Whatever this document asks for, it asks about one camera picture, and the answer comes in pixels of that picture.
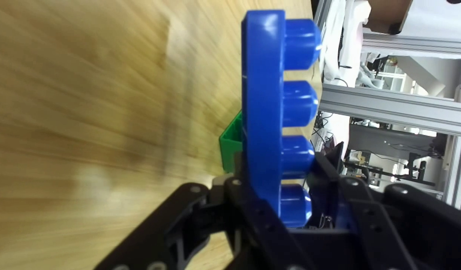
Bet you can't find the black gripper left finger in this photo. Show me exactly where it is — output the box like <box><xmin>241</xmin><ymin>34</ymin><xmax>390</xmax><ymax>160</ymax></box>
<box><xmin>95</xmin><ymin>154</ymin><xmax>301</xmax><ymax>270</ymax></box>

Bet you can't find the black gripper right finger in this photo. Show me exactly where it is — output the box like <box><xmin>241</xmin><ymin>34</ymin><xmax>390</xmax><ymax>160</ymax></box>
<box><xmin>305</xmin><ymin>148</ymin><xmax>461</xmax><ymax>270</ymax></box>

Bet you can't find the blue four-stud block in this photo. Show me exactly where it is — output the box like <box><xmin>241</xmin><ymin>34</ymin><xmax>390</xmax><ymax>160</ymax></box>
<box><xmin>242</xmin><ymin>9</ymin><xmax>322</xmax><ymax>228</ymax></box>

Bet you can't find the green block left alone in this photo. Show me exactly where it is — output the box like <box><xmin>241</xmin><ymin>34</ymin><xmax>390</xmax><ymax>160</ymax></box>
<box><xmin>220</xmin><ymin>112</ymin><xmax>244</xmax><ymax>172</ymax></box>

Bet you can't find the aluminium frame post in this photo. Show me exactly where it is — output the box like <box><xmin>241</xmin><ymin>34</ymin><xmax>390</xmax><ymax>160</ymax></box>
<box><xmin>320</xmin><ymin>84</ymin><xmax>461</xmax><ymax>136</ymax></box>

